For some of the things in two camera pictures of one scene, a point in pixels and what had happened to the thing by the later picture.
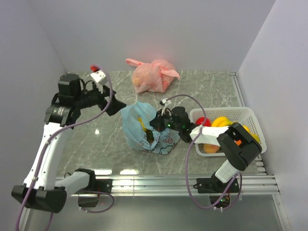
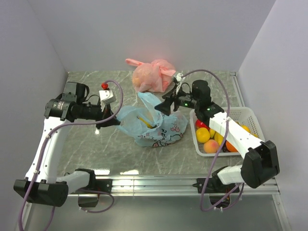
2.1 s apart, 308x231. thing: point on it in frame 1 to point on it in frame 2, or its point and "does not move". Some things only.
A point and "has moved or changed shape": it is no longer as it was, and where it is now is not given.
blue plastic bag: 165,140 has moved or changed shape
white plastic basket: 244,115 does not move
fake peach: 209,148 does not move
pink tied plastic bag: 156,76 does not move
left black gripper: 115,105 to 106,113
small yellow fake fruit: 254,135 does not move
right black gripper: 158,122 to 164,107
